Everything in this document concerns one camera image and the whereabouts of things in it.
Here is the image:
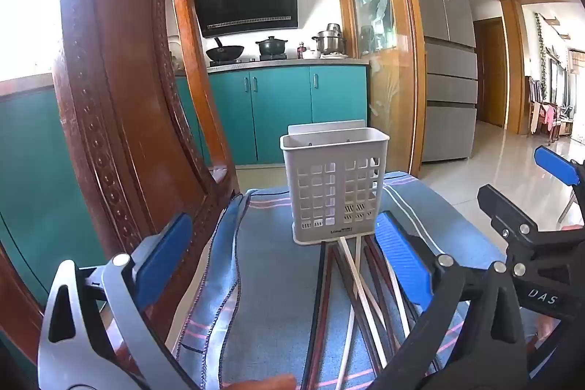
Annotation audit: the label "black cooking pot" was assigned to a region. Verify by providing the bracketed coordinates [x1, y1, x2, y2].
[255, 36, 289, 57]

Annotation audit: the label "carved wooden chair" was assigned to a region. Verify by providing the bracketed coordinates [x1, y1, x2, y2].
[0, 0, 241, 390]

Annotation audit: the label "light wooden chopstick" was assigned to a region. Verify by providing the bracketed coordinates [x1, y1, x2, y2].
[337, 235, 367, 390]
[381, 263, 415, 342]
[338, 237, 395, 366]

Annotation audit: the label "blue striped cloth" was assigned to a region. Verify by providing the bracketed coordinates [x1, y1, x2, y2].
[165, 171, 540, 390]

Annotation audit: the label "brown wooden door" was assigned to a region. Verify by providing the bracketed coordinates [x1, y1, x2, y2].
[473, 18, 509, 128]

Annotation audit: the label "white plastic utensil basket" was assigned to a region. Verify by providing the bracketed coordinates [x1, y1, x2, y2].
[280, 121, 390, 245]

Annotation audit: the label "chair with draped clothes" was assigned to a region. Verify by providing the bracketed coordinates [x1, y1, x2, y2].
[527, 75, 564, 145]

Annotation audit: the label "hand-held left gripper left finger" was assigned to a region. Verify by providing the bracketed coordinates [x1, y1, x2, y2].
[38, 213, 198, 390]

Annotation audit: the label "teal lower kitchen cabinets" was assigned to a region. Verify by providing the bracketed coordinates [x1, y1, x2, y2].
[176, 65, 369, 167]

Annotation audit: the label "silver refrigerator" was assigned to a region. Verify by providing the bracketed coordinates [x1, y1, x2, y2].
[404, 0, 479, 163]

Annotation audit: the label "stainless steel pot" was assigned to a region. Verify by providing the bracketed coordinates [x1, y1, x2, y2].
[312, 23, 347, 55]

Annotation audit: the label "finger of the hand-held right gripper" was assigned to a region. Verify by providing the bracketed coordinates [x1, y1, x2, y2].
[534, 145, 585, 208]
[476, 184, 542, 241]

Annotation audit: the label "dark wooden chopstick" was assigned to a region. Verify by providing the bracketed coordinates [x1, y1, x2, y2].
[302, 243, 331, 389]
[330, 248, 389, 375]
[363, 240, 412, 338]

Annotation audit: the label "black wok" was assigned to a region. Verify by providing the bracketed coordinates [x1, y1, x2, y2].
[205, 37, 246, 63]

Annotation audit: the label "green leaf garland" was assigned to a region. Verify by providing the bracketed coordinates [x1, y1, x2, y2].
[535, 13, 550, 104]

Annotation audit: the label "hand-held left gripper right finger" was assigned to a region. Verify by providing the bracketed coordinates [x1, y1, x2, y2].
[374, 211, 531, 390]

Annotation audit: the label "gas stove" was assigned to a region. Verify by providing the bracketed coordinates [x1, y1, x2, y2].
[208, 57, 288, 67]

